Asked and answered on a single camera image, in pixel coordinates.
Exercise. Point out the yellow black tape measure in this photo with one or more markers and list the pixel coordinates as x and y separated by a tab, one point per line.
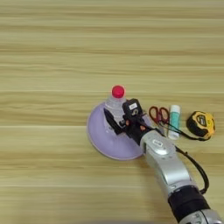
202	124

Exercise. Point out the purple round plate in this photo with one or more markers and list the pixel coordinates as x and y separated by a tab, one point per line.
108	143

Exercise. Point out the clear bottle red cap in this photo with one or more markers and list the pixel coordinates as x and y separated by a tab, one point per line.
116	108

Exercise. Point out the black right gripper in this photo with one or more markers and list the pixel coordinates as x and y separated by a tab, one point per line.
134	129

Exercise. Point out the teal white glue stick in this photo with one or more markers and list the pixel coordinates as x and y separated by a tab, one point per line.
174	119

